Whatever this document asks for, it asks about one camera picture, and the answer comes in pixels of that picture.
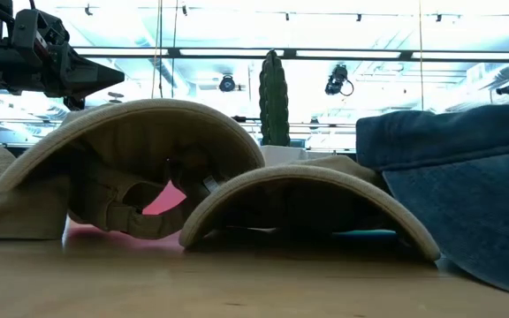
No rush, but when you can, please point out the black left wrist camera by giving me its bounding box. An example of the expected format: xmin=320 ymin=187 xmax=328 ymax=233
xmin=11 ymin=8 xmax=71 ymax=50

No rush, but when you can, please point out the black round ceiling spotlight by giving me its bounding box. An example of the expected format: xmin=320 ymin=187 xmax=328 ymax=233
xmin=218 ymin=74 xmax=237 ymax=94

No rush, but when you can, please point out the blue denim hat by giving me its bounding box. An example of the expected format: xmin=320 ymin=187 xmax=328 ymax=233
xmin=354 ymin=104 xmax=509 ymax=300

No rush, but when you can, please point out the white faceted plant pot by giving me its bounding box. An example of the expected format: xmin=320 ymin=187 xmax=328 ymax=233
xmin=261 ymin=145 xmax=308 ymax=168

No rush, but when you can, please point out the pink plastic bin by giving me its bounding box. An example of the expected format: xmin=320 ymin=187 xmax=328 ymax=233
xmin=141 ymin=179 xmax=188 ymax=216

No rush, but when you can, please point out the black ceiling spotlight with cable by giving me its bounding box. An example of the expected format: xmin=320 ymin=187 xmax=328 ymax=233
xmin=324 ymin=64 xmax=355 ymax=97

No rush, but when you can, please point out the green cactus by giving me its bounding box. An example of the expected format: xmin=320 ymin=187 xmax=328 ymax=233
xmin=258 ymin=49 xmax=292 ymax=148

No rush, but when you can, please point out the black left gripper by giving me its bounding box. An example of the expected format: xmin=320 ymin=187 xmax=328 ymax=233
xmin=13 ymin=42 xmax=125 ymax=111

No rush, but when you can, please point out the black overhead light bar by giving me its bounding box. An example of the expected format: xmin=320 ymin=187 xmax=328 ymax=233
xmin=72 ymin=46 xmax=509 ymax=63

